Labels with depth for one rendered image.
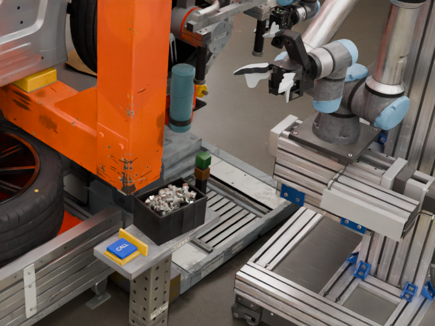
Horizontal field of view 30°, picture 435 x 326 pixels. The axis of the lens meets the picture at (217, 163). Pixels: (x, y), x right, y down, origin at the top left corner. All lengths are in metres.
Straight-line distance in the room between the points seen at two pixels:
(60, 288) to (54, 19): 0.93
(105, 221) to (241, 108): 1.63
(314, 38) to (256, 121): 1.96
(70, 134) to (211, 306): 0.84
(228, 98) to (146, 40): 1.94
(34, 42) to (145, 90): 0.52
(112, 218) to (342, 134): 0.86
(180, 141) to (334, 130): 1.16
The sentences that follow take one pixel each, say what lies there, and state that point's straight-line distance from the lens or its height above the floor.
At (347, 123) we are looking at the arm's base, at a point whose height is 0.88.
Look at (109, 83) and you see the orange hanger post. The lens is 2.55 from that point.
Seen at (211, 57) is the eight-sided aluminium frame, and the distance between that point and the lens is 3.29.
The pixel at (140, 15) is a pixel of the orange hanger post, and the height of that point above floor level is 1.16.
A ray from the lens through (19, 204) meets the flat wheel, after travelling 2.71.
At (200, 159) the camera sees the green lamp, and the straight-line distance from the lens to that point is 2.67.
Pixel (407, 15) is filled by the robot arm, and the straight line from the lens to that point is 2.29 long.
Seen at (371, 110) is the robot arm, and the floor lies 0.99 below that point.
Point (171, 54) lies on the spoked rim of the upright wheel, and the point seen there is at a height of 0.67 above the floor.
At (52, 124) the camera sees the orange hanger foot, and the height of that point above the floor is 0.62.
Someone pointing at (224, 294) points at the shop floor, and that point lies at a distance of 3.13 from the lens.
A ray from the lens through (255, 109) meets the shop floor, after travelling 4.28.
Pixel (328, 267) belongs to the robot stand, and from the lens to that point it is 3.01.
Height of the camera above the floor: 2.15
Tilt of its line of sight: 34 degrees down
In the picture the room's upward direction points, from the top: 6 degrees clockwise
